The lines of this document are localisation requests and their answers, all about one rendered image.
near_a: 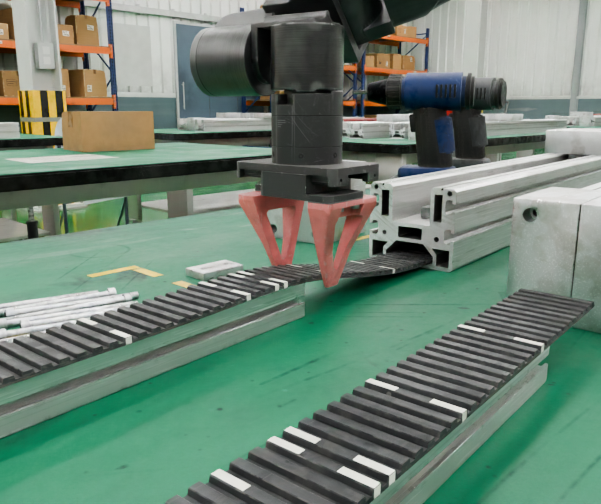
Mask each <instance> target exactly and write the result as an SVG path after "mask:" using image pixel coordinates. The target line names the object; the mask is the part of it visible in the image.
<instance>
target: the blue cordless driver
mask: <svg viewBox="0 0 601 504"><path fill-rule="evenodd" d="M352 94H367V98H368V100H369V101H371V102H375V103H379V104H383V105H387V107H388V109H389V110H402V108H403V107H405V110H406V111H413V114H410V115H409V122H410V131H411V132H412V133H413V132H415V138H416V150H417V161H418V165H406V164H405V165H403V166H401V167H400V168H399V169H398V173H397V175H395V176H393V177H391V178H390V179H395V178H401V177H407V176H413V175H419V174H425V173H431V172H437V171H444V170H450V169H456V167H455V166H453V158H452V153H454V152H453V151H456V150H455V140H454V131H453V121H452V117H450V116H447V113H446V111H461V108H462V107H465V106H466V110H470V106H474V95H475V76H472V73H468V76H463V72H434V73H407V74H406V77H404V75H403V74H390V75H389V77H388V78H387V79H384V80H380V81H376V82H373V83H369V85H368V87H367V90H353V91H352Z"/></svg>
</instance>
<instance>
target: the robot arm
mask: <svg viewBox="0 0 601 504"><path fill-rule="evenodd" d="M449 1H450V0H266V1H265V2H264V4H263V6H262V8H261V9H255V10H250V11H244V12H238V13H232V14H228V15H226V16H224V17H222V18H221V19H220V20H219V21H218V22H217V24H216V26H215V27H214V28H206V29H203V30H201V31H200V32H199V33H198V34H197V35H196V36H195V38H194V40H193V42H192V45H191V49H190V68H191V73H192V76H193V79H194V81H195V83H196V85H197V86H198V88H199V89H200V90H201V91H202V92H203V93H205V94H206V95H208V96H213V97H219V96H270V95H271V129H272V158H265V159H254V160H243V161H237V177H238V178H242V177H258V178H261V183H257V184H255V191H251V192H247V193H241V194H238V200H239V204H240V205H241V207H242V209H243V211H244V212H245V214H246V216H247V218H248V219H249V221H250V223H251V225H252V226H253V228H254V230H255V231H256V233H257V235H258V237H259V238H260V240H261V242H262V244H263V246H264V248H265V250H266V253H267V255H268V257H269V260H270V262H271V264H272V265H275V266H277V265H285V264H291V265H292V261H293V257H294V252H295V247H296V242H297V237H298V232H299V227H300V222H301V217H302V211H303V206H304V201H308V214H309V218H310V223H311V228H312V233H313V238H314V243H315V247H316V252H317V257H318V262H319V267H320V271H321V275H322V279H323V283H324V286H325V287H326V288H329V287H332V286H335V285H337V284H338V282H339V279H340V277H341V274H342V272H343V269H344V266H345V264H346V261H347V259H348V256H349V253H350V251H351V248H352V246H353V245H354V243H355V241H356V239H357V237H358V236H359V234H360V232H361V230H362V229H363V227H364V225H365V223H366V222H367V220H368V218H369V216H370V215H371V213H372V211H373V209H374V208H375V206H376V202H377V197H376V196H373V195H363V191H361V190H351V178H353V179H362V181H364V182H371V181H377V180H379V163H371V162H356V161H342V145H343V89H344V63H359V62H360V60H361V57H362V55H363V53H364V51H365V49H366V47H367V45H368V43H369V42H370V41H373V40H376V39H379V38H382V37H385V36H388V35H390V34H393V33H395V27H397V26H399V25H402V24H405V23H408V22H411V21H414V20H417V19H420V18H422V17H425V16H427V15H428V14H429V13H430V12H431V11H432V10H434V9H436V8H437V7H439V6H441V5H443V4H445V3H447V2H449ZM276 91H284V94H274V93H275V92H276ZM278 208H282V216H283V244H282V253H281V254H280V251H279V248H278V245H277V242H276V239H275V236H274V233H273V230H272V227H271V224H270V221H269V218H268V216H267V212H268V211H269V210H272V209H278ZM344 216H347V217H346V220H345V224H344V227H343V231H342V234H341V238H340V241H339V245H338V248H337V252H336V255H335V259H334V262H333V243H334V233H335V225H336V223H337V221H338V219H339V217H344Z"/></svg>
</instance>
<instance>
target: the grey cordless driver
mask: <svg viewBox="0 0 601 504"><path fill-rule="evenodd" d="M506 97H507V84H506V81H504V79H503V78H498V79H497V80H496V78H495V77H483V78H475V95H474V106H470V110H466V106H465V107H462V108H461V111H452V113H450V114H449V116H450V117H452V121H453V129H454V140H455V150H456V151H455V157H452V158H453V166H455V167H456V168H462V167H468V166H474V165H480V164H486V163H490V159H489V158H485V157H486V154H485V146H486V145H488V141H487V130H486V119H485V116H483V115H481V112H480V110H494V108H496V109H501V108H502V107H504V105H505V102H506Z"/></svg>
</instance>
